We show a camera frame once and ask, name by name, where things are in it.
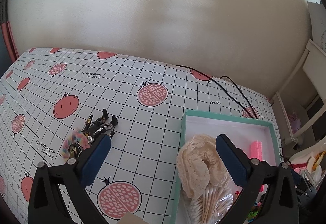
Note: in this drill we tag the cream lace scrunchie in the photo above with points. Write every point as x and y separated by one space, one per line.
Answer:
199 165

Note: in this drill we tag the white wooden shelf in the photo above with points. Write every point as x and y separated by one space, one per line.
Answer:
291 117

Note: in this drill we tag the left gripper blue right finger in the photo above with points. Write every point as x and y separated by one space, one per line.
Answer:
233 158

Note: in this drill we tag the black gold action figure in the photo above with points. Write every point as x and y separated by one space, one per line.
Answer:
81 140

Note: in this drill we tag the pink hair roller clip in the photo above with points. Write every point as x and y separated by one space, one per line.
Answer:
256 150

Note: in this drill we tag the colourful plastic clips pile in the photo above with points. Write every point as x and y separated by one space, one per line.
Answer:
254 212

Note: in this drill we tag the bag of cotton swabs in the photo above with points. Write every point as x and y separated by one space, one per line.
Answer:
211 206

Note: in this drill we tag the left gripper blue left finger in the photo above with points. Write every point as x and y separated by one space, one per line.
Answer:
93 158

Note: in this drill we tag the pomegranate grid tablecloth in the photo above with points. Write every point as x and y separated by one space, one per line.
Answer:
46 94

